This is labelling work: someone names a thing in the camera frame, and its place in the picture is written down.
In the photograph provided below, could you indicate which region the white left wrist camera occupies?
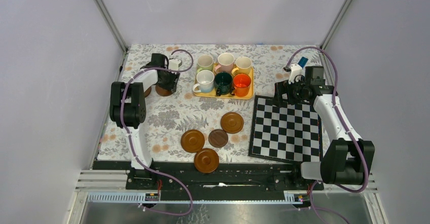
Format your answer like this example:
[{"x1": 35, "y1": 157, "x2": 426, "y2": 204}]
[{"x1": 168, "y1": 58, "x2": 182, "y2": 71}]

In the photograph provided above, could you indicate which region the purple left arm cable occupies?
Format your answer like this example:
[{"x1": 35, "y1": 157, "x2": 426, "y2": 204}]
[{"x1": 119, "y1": 49, "x2": 195, "y2": 217}]

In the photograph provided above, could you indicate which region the orange mug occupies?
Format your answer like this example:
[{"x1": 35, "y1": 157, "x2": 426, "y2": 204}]
[{"x1": 232, "y1": 73, "x2": 252, "y2": 97}]

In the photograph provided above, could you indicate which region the brown coaster bottom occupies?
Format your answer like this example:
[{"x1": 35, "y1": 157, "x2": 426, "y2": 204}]
[{"x1": 194, "y1": 148, "x2": 220, "y2": 173}]

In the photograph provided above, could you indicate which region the left aluminium frame post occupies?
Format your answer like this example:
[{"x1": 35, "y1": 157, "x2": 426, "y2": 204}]
[{"x1": 94, "y1": 0, "x2": 128, "y2": 53}]

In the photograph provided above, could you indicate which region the white and blue mug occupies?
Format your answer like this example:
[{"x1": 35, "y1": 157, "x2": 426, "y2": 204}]
[{"x1": 192, "y1": 70, "x2": 214, "y2": 93}]

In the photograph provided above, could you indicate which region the yellow plastic tray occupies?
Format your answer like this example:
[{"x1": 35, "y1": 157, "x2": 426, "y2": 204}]
[{"x1": 193, "y1": 66, "x2": 254, "y2": 100}]

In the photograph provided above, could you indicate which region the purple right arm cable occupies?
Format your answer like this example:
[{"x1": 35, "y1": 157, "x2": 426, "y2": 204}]
[{"x1": 284, "y1": 46, "x2": 370, "y2": 224}]

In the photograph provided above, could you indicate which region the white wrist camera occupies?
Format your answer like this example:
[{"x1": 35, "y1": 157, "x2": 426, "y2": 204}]
[
  {"x1": 283, "y1": 63, "x2": 303, "y2": 85},
  {"x1": 168, "y1": 58, "x2": 182, "y2": 71}
]

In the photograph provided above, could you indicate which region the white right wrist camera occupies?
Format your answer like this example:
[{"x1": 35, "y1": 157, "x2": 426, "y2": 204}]
[{"x1": 283, "y1": 63, "x2": 303, "y2": 85}]

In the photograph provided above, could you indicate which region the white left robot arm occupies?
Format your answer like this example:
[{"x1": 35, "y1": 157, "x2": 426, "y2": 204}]
[{"x1": 109, "y1": 53, "x2": 180, "y2": 169}]

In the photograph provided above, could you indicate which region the light green mug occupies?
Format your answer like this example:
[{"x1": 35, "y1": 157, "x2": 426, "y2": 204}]
[{"x1": 197, "y1": 55, "x2": 213, "y2": 72}]

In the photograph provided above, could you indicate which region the right aluminium frame post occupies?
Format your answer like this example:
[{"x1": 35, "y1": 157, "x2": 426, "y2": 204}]
[{"x1": 320, "y1": 0, "x2": 353, "y2": 49}]

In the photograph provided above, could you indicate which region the brown coaster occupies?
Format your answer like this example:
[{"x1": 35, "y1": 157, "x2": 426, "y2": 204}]
[
  {"x1": 194, "y1": 148, "x2": 220, "y2": 173},
  {"x1": 220, "y1": 112, "x2": 244, "y2": 134},
  {"x1": 181, "y1": 129, "x2": 205, "y2": 153},
  {"x1": 144, "y1": 87, "x2": 152, "y2": 98},
  {"x1": 155, "y1": 85, "x2": 173, "y2": 97}
]

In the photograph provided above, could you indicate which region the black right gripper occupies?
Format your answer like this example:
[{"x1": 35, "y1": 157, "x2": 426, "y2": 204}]
[{"x1": 271, "y1": 77, "x2": 309, "y2": 108}]

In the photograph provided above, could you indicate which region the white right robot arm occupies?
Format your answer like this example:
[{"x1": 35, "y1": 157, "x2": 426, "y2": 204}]
[{"x1": 274, "y1": 64, "x2": 375, "y2": 190}]

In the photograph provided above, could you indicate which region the dark green mug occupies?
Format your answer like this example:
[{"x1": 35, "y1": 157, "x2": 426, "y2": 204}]
[{"x1": 214, "y1": 72, "x2": 233, "y2": 96}]

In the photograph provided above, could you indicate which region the aluminium frame post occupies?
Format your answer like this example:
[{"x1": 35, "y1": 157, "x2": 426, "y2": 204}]
[
  {"x1": 320, "y1": 0, "x2": 353, "y2": 49},
  {"x1": 94, "y1": 0, "x2": 128, "y2": 53}
]

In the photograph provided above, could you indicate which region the pink mug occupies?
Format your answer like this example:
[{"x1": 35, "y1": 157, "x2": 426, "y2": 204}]
[{"x1": 214, "y1": 53, "x2": 235, "y2": 74}]

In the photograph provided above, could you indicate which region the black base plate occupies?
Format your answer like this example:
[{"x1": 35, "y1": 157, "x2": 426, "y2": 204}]
[{"x1": 126, "y1": 162, "x2": 312, "y2": 202}]

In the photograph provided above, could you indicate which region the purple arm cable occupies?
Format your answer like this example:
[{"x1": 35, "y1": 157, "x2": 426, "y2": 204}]
[
  {"x1": 119, "y1": 49, "x2": 195, "y2": 217},
  {"x1": 284, "y1": 46, "x2": 370, "y2": 224}
]

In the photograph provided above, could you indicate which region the black white chessboard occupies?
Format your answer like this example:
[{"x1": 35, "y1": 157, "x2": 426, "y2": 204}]
[{"x1": 248, "y1": 95, "x2": 323, "y2": 163}]

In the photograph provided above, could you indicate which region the yellow mug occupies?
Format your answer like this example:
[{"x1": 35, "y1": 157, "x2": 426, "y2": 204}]
[{"x1": 231, "y1": 56, "x2": 252, "y2": 76}]

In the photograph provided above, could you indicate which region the floral tablecloth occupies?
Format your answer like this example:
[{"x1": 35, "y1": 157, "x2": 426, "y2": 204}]
[{"x1": 96, "y1": 44, "x2": 332, "y2": 165}]

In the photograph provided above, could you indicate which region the dark wood grain coaster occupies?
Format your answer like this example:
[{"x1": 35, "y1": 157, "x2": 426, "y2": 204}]
[{"x1": 208, "y1": 129, "x2": 229, "y2": 148}]

